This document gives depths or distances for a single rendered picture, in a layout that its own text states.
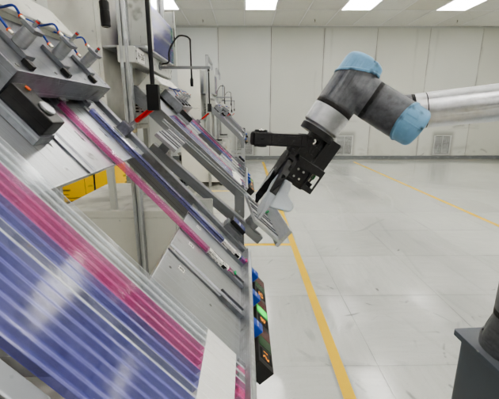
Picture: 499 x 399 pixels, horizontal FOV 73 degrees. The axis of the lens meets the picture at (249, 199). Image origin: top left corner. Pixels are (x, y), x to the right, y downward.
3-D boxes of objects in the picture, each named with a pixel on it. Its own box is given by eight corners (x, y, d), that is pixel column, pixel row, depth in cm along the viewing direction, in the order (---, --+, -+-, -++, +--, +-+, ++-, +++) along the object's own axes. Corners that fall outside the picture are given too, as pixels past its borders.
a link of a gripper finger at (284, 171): (279, 193, 62) (299, 156, 65) (272, 189, 62) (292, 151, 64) (270, 199, 66) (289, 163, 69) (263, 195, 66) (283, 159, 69)
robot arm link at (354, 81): (392, 66, 59) (350, 41, 60) (354, 120, 62) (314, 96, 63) (383, 77, 67) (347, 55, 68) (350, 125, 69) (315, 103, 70)
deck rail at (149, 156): (232, 264, 96) (248, 249, 95) (231, 266, 94) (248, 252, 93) (33, 66, 83) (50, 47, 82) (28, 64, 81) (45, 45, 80)
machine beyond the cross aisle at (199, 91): (247, 176, 604) (247, 62, 557) (248, 186, 524) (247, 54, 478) (170, 176, 602) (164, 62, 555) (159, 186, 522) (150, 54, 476)
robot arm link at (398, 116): (426, 112, 68) (379, 83, 70) (439, 112, 58) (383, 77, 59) (401, 145, 71) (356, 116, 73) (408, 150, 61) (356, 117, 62)
